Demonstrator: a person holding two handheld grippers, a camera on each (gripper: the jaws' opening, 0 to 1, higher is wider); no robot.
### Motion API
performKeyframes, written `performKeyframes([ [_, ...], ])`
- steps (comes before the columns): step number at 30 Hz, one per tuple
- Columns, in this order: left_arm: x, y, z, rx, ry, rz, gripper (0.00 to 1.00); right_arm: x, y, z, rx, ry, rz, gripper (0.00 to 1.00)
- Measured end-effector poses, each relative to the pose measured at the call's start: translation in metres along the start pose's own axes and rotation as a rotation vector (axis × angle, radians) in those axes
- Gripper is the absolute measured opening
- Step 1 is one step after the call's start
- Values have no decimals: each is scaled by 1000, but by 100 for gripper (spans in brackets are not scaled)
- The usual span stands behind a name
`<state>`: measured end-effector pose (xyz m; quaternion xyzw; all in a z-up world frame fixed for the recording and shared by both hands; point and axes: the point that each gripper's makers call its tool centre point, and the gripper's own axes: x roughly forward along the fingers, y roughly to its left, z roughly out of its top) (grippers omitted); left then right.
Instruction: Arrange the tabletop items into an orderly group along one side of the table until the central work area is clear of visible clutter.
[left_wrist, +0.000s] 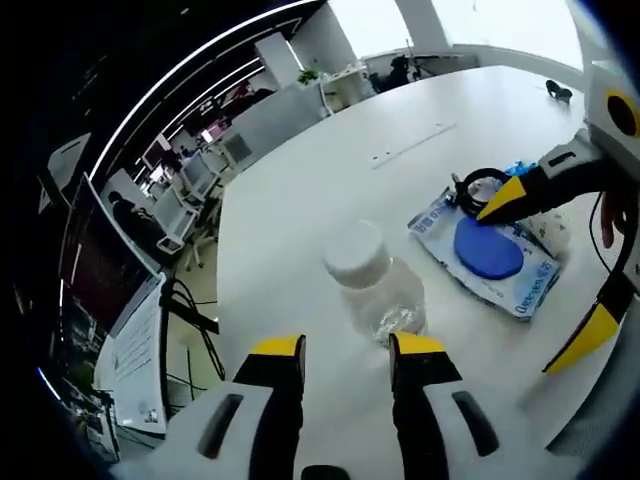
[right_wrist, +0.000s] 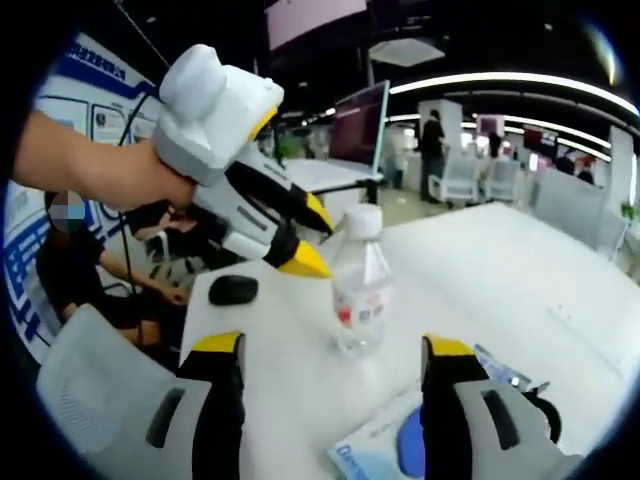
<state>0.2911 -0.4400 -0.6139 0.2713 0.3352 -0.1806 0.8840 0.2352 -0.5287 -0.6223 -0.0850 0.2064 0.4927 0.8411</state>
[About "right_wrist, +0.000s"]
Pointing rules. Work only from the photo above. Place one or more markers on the clear plastic bottle red label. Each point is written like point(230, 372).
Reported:
point(360, 280)

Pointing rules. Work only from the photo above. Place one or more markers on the person's left hand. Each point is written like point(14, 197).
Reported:
point(165, 180)

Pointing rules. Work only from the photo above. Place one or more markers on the white office chair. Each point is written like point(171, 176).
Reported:
point(502, 182)
point(457, 180)

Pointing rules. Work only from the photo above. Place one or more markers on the green potted plant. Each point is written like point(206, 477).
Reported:
point(630, 210)

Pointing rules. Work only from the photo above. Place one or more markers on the white table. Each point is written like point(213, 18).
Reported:
point(450, 280)

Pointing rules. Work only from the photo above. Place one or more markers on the ceiling air vent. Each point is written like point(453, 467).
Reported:
point(407, 52)

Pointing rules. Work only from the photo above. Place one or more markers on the blue tissue packet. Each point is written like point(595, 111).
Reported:
point(495, 367)

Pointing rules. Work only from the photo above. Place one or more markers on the black computer mouse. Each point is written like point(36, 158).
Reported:
point(232, 290)

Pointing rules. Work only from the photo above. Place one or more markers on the ceiling hung display screen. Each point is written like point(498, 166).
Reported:
point(315, 22)

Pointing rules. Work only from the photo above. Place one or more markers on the black white striped cloth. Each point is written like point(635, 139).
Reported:
point(170, 265)

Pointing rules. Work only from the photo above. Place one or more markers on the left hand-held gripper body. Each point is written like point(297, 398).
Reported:
point(210, 115)

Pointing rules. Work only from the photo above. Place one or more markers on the grey desk partition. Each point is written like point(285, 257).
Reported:
point(570, 205)

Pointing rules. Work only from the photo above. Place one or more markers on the long ceiling light strip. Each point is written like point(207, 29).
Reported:
point(500, 76)

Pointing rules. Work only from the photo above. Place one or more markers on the black stand frame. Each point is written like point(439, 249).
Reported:
point(367, 187)

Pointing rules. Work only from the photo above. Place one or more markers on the blue white wall poster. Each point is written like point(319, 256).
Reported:
point(22, 260)

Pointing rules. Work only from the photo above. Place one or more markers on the large dark monitor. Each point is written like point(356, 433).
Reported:
point(357, 130)

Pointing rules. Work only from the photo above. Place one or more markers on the grey mesh office chair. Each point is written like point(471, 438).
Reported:
point(100, 375)

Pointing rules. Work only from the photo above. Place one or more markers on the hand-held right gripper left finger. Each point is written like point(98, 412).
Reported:
point(220, 380)

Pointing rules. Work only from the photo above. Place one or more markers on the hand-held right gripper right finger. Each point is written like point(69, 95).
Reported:
point(450, 400)

